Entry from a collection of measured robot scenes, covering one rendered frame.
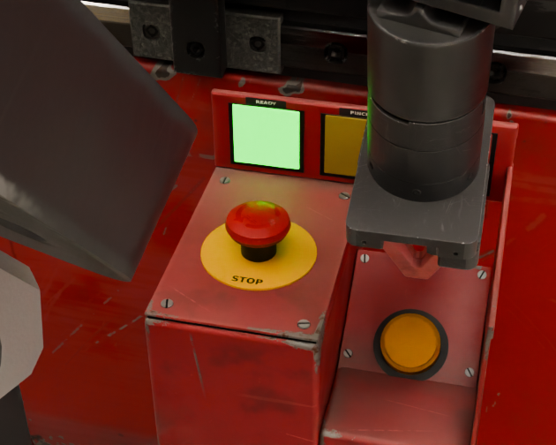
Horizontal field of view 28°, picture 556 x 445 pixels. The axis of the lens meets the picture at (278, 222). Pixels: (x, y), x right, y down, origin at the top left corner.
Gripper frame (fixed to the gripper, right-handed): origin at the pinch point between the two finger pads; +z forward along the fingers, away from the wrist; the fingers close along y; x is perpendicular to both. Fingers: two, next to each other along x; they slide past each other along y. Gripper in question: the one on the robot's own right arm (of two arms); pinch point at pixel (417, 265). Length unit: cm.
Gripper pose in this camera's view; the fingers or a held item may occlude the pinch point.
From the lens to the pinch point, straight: 64.4
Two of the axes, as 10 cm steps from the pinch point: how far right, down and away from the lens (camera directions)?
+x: -9.8, -1.2, 1.8
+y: 2.1, -7.7, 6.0
